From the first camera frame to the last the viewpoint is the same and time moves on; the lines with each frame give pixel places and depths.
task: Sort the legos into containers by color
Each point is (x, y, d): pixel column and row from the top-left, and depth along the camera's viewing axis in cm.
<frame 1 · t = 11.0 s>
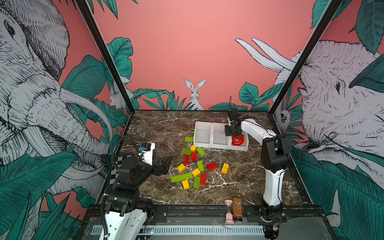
left hand: (164, 153, 68), fingers open
right hand: (227, 130, 99), fingers open
white three-compartment bin: (211, 134, 100), point 7 cm above the table
red arch lego piece: (238, 141, 103), point 2 cm above the table
green lego brick far: (189, 139, 106), on the table
yellow lego brick far: (193, 148, 97), point 4 cm above the table
green lego brick upper left: (186, 151, 98), point 2 cm above the table
green lego brick upper right: (200, 151, 100), on the table
small red lego brick: (194, 155, 97), on the table
long red lego brick: (187, 159, 95), on the table
yellow lego brick left: (181, 168, 90), point 2 cm above the table
green lego brick centre: (200, 165, 92), on the table
red lego brick centre right: (211, 166, 92), on the table
yellow lego brick right: (225, 168, 92), on the table
long green lego brick: (181, 177, 88), on the table
yellow lego brick centre: (196, 172, 88), point 3 cm above the table
green lego brick lower: (197, 181, 86), on the table
yellow lego brick front: (185, 184, 83), point 3 cm above the table
red lego brick lower: (203, 180, 85), point 2 cm above the table

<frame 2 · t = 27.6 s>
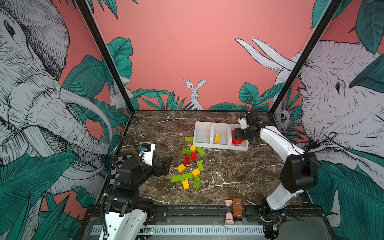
left hand: (165, 155, 68), fingers open
right hand: (236, 133, 90), fingers open
yellow lego brick right: (217, 138, 104), point 2 cm above the table
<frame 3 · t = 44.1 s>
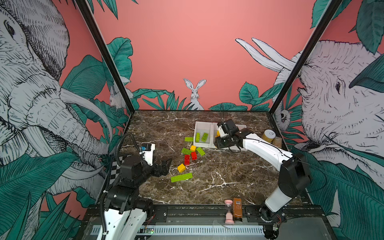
left hand: (164, 156, 69), fingers open
right hand: (215, 142, 87), fingers open
green lego brick centre: (197, 137, 104), point 3 cm above the table
green lego brick lower: (204, 137, 106), on the table
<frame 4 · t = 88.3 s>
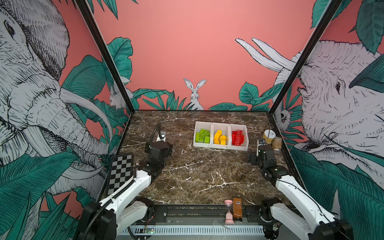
left hand: (159, 139, 82), fingers open
right hand: (256, 150, 84), fingers open
yellow lego brick far: (223, 139, 103), point 3 cm above the table
long green lego brick: (203, 136, 102), point 4 cm above the table
